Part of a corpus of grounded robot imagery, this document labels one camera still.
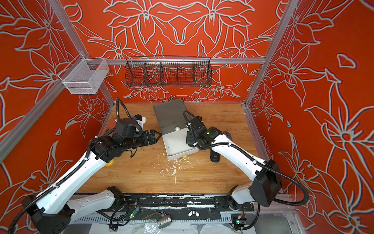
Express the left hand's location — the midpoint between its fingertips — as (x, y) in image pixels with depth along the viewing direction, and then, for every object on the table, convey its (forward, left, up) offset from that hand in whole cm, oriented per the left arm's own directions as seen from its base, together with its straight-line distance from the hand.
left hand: (157, 134), depth 70 cm
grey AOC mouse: (+2, -32, -24) cm, 40 cm away
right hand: (+6, -17, -9) cm, 20 cm away
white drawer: (+5, -7, -19) cm, 21 cm away
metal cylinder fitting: (-33, -7, -23) cm, 40 cm away
